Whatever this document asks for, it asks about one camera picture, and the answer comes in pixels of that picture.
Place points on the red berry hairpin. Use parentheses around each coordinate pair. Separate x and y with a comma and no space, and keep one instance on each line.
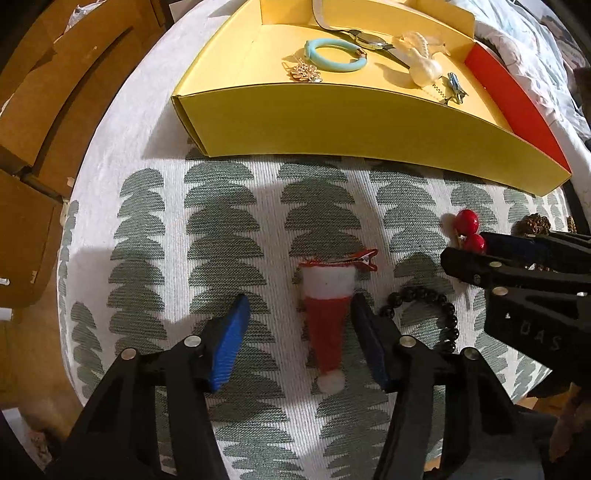
(466,219)

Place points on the green tree patterned bedspread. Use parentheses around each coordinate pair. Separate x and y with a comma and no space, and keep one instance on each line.
(231,221)

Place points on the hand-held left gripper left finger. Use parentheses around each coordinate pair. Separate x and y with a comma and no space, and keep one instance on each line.
(228,342)

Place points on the red santa hat hair clip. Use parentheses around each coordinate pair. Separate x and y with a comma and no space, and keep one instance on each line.
(328,318)

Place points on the rumpled duvet and pillows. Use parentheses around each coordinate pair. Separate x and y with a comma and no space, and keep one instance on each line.
(531,50)

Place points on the black leather wrist watch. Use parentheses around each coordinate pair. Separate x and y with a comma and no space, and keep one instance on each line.
(364,39)

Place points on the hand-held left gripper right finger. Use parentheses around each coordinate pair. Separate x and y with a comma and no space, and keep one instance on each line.
(369,342)

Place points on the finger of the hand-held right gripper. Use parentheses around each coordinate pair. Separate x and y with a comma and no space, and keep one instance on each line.
(489,271)
(512,247)

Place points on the yellow cardboard box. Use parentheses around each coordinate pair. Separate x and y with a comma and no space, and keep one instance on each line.
(369,124)

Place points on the white hair claw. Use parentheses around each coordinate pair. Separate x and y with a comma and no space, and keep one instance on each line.
(422,67)

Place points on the gold tree brooch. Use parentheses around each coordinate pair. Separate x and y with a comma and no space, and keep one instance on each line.
(304,71)

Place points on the blue hair clip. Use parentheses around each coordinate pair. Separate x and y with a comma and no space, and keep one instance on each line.
(455,87)

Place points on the wooden wardrobe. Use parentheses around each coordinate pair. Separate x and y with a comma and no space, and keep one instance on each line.
(51,92)

